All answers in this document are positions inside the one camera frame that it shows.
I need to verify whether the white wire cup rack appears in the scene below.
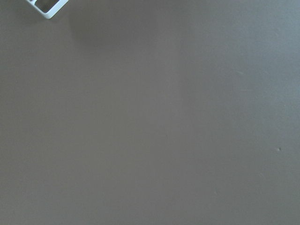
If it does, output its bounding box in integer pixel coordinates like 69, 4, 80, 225
26, 0, 69, 19

